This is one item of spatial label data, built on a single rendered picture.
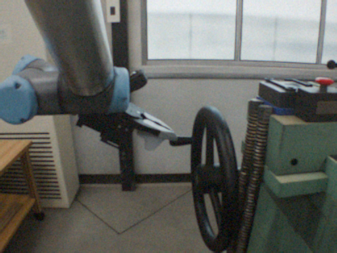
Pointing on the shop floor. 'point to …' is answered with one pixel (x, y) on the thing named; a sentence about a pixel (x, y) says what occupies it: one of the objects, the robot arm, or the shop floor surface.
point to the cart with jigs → (7, 155)
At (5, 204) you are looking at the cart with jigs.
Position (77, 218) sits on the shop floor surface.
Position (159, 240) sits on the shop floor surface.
